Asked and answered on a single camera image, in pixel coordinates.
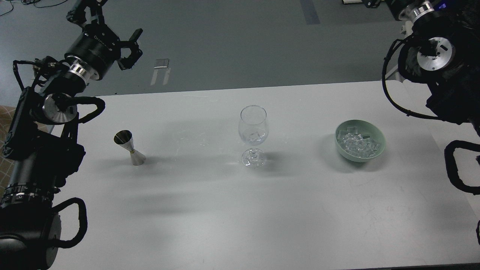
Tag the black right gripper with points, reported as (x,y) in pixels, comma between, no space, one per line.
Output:
(400,9)

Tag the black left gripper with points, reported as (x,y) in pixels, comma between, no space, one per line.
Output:
(98,45)

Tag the steel double jigger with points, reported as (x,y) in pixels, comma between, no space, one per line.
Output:
(124,139)

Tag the clear ice cube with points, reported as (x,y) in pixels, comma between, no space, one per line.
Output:
(256,137)

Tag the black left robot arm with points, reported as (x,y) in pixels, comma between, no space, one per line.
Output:
(42,140)

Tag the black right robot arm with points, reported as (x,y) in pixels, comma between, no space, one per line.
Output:
(442,52)

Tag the pile of ice cubes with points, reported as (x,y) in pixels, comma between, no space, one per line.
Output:
(357,144)

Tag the clear wine glass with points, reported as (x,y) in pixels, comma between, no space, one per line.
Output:
(253,117)

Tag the green bowl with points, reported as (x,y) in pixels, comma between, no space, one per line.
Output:
(364,128)

